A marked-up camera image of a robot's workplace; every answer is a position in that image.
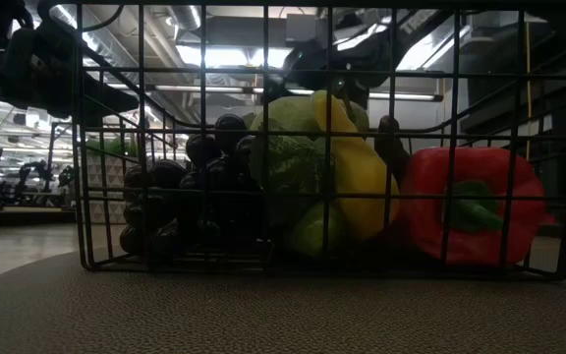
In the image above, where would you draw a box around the green cucumber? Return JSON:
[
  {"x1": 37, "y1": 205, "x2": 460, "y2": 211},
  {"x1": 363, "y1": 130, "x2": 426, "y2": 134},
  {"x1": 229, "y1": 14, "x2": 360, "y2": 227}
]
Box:
[{"x1": 286, "y1": 202, "x2": 346, "y2": 259}]

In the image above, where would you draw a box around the black grape bunch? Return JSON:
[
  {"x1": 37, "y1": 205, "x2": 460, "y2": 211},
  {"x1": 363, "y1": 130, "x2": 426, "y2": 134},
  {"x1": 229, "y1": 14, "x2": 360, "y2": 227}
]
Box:
[{"x1": 118, "y1": 113, "x2": 267, "y2": 265}]

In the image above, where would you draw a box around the grey ceiling box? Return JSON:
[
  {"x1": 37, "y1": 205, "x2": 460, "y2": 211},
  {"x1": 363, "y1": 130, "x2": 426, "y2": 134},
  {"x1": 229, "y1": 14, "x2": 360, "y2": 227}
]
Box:
[{"x1": 285, "y1": 13, "x2": 324, "y2": 43}]

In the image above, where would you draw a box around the round grey textured mat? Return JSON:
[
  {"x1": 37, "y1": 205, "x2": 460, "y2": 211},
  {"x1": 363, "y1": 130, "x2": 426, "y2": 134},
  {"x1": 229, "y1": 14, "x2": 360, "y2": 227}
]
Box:
[{"x1": 0, "y1": 248, "x2": 566, "y2": 354}]

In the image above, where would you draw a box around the silver ceiling duct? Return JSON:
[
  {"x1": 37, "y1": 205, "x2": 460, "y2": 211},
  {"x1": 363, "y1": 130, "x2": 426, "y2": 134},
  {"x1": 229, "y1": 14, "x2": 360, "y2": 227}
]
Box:
[{"x1": 167, "y1": 3, "x2": 204, "y2": 31}]

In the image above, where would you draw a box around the geometric pattern planter with plant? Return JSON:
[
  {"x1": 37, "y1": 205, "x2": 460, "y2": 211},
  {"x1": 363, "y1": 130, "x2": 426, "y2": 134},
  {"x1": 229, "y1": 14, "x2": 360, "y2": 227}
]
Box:
[{"x1": 84, "y1": 137, "x2": 137, "y2": 225}]

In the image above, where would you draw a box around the yellow banana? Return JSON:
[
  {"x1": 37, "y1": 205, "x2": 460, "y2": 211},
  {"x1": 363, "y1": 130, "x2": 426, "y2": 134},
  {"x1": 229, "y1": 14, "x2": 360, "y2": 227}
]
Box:
[{"x1": 311, "y1": 89, "x2": 402, "y2": 242}]

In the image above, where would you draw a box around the black wire basket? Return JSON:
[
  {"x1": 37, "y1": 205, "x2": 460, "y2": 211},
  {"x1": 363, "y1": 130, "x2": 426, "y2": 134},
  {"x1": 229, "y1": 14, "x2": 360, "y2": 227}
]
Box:
[{"x1": 36, "y1": 0, "x2": 566, "y2": 284}]

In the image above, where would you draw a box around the long linear ceiling lamp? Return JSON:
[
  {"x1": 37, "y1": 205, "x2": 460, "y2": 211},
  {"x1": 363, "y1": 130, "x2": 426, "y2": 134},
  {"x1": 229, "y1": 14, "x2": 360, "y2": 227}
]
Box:
[{"x1": 105, "y1": 81, "x2": 445, "y2": 103}]

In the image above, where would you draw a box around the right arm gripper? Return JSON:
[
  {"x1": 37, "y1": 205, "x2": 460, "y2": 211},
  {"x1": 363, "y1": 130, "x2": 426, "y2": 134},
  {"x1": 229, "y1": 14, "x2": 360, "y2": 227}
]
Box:
[{"x1": 261, "y1": 27, "x2": 402, "y2": 119}]

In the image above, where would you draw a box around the red bell pepper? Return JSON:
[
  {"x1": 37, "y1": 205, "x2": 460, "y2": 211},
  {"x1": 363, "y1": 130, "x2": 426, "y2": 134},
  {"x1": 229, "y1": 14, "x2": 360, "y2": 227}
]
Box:
[{"x1": 399, "y1": 146, "x2": 548, "y2": 267}]

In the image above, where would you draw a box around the large green mango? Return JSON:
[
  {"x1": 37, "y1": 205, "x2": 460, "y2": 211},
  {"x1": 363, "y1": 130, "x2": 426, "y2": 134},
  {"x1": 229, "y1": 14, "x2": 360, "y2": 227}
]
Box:
[{"x1": 249, "y1": 94, "x2": 371, "y2": 230}]

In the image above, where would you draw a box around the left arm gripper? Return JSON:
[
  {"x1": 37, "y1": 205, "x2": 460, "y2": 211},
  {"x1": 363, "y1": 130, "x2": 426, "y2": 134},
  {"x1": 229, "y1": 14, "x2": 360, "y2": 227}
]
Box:
[{"x1": 2, "y1": 24, "x2": 140, "y2": 118}]

